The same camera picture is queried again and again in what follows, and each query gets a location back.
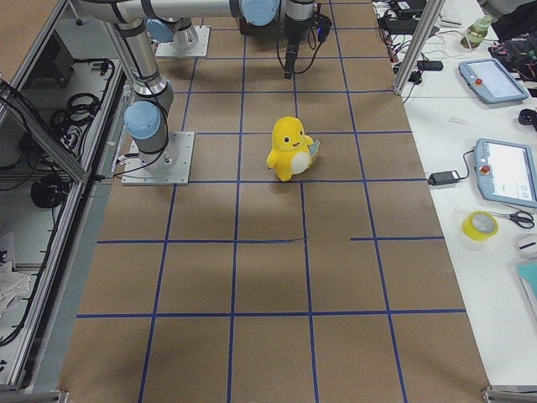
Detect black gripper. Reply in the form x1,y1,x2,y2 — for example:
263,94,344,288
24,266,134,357
284,14,311,79

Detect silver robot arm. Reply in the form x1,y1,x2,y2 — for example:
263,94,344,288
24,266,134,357
80,1,176,174
141,0,326,79

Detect yellow plush toy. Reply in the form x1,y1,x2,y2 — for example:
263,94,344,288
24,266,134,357
266,117,320,182

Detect black small device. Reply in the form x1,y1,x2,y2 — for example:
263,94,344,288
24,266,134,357
416,60,444,71

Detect black power adapter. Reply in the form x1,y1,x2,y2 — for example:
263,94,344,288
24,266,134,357
427,170,461,186

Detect far teach pendant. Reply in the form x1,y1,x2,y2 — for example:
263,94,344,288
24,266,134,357
458,58,529,104

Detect teach pendant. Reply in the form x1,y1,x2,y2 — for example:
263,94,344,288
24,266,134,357
474,139,536,208
458,58,529,104

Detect black round object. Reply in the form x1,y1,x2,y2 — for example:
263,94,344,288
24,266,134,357
518,108,537,127

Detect near teach pendant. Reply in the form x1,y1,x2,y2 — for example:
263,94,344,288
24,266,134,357
474,139,536,208

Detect yellow tape roll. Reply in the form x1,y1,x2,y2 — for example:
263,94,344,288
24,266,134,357
461,211,498,242

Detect black scissors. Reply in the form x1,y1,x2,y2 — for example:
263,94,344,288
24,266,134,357
487,210,535,229

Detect white round device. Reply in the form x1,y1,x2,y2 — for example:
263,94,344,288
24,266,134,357
514,234,537,259

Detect teal notebook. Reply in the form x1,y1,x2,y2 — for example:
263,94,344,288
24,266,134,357
516,261,537,315

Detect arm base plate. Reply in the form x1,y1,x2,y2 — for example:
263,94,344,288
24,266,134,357
155,25,211,59
121,132,195,186

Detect aluminium frame post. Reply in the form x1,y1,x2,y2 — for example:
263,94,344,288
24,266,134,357
392,0,445,95

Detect aluminium side frame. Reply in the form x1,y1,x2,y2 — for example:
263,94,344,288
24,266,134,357
1,1,124,395

